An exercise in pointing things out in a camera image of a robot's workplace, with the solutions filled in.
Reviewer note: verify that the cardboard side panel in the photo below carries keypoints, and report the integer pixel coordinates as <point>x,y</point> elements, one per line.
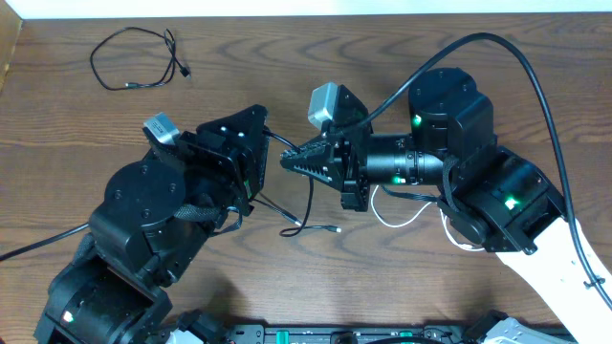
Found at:
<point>10,27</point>

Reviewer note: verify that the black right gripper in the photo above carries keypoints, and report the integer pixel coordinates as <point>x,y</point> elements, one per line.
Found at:
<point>337,162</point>

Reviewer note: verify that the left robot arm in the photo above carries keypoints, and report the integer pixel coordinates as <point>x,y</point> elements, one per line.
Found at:
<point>155,216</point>

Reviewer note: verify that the black equipment rail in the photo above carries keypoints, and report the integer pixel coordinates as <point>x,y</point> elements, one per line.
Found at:
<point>493,327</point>

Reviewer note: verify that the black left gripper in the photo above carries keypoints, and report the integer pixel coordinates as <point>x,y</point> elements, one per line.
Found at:
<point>247,181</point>

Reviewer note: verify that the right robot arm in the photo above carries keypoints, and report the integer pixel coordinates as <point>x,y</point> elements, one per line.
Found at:
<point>498,201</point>

